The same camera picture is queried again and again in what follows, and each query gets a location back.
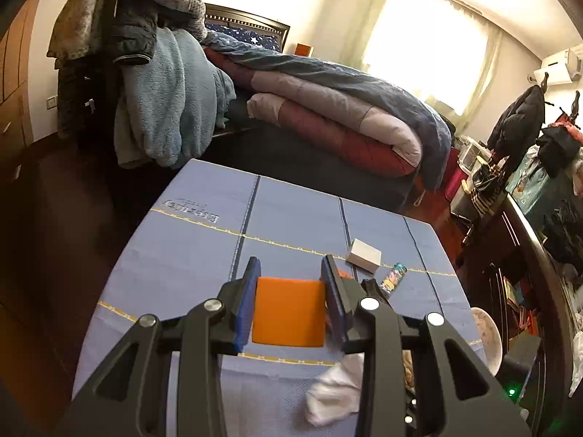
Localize white tissue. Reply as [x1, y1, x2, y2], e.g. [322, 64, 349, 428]
[305, 353, 364, 426]

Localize colourful printed lighter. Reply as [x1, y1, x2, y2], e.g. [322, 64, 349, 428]
[379, 263, 408, 298]

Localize orange sponge block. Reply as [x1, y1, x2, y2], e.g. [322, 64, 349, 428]
[252, 277, 326, 348]

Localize white floral trash bin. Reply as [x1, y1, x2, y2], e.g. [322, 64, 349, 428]
[472, 307, 503, 376]

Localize dark wooden cabinet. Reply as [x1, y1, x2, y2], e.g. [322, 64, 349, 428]
[455, 196, 582, 436]

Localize small white box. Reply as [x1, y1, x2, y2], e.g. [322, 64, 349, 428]
[346, 239, 382, 273]

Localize blue table cloth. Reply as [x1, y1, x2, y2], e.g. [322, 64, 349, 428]
[75, 161, 483, 436]

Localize pile of dark clothes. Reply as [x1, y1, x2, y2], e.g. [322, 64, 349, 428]
[541, 200, 583, 275]

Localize teal printed bag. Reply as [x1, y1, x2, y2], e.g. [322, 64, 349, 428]
[506, 152, 551, 214]

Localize orange wooden wardrobe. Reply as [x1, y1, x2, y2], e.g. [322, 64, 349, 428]
[0, 0, 39, 185]

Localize black coat on rack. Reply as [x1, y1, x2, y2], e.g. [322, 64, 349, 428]
[486, 85, 545, 181]

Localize folded pink red quilt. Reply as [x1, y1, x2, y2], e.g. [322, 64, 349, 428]
[204, 47, 423, 178]

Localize bed with dark sheet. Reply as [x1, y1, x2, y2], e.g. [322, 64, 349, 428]
[201, 118, 451, 213]

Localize red clothes on rack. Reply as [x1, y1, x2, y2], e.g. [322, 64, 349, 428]
[551, 114, 583, 144]

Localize light blue fleece blanket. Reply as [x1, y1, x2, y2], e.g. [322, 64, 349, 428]
[114, 28, 236, 169]

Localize blue duvet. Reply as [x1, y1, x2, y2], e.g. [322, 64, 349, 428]
[203, 31, 451, 192]

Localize white air conditioner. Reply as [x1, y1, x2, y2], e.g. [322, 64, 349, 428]
[533, 50, 582, 86]

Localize sheer window curtain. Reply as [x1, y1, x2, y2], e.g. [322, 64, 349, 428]
[339, 0, 503, 130]

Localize grey knitted blanket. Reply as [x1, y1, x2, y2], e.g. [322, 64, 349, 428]
[46, 0, 208, 69]

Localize orange bedside box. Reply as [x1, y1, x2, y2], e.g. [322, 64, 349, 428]
[293, 43, 313, 57]

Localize dark wooden headboard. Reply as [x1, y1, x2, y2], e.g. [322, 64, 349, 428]
[206, 4, 290, 52]

